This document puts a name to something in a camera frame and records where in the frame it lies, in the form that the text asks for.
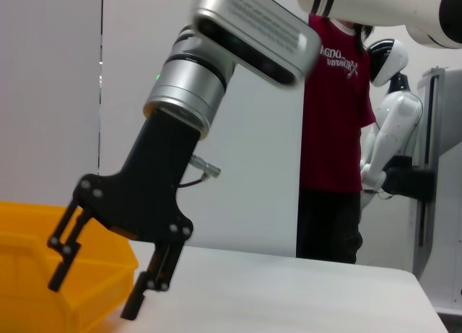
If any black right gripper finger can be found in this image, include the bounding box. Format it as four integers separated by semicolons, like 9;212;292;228
47;195;97;293
119;238;186;321

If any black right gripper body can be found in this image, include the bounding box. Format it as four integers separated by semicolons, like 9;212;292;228
73;108;195;244

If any yellow plastic bin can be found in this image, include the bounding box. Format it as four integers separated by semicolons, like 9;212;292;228
0;201;140;333

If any person in red shirt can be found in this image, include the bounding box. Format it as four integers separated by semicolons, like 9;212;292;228
295;14;377;265

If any white robot stand column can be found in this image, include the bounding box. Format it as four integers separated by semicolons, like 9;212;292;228
411;67;462;316

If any right gripper connector cable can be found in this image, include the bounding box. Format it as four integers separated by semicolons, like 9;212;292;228
176;154;222;189

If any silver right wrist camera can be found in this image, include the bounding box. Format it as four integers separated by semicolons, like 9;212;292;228
191;0;323;88

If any black stand mount bracket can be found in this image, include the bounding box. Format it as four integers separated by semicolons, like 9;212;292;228
381;155;436;203

